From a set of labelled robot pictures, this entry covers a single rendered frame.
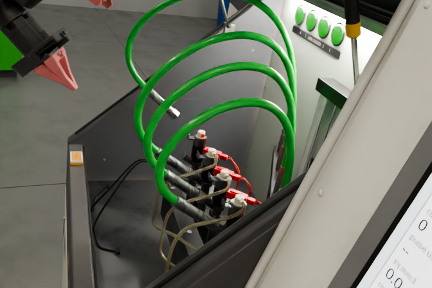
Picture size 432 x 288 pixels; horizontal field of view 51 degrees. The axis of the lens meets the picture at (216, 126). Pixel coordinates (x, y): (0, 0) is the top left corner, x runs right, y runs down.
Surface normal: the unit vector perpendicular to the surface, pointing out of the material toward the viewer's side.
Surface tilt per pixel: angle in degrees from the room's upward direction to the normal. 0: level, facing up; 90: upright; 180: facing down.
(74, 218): 0
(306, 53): 90
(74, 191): 0
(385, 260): 76
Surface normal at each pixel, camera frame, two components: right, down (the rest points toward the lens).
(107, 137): 0.30, 0.44
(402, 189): -0.87, -0.24
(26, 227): 0.17, -0.90
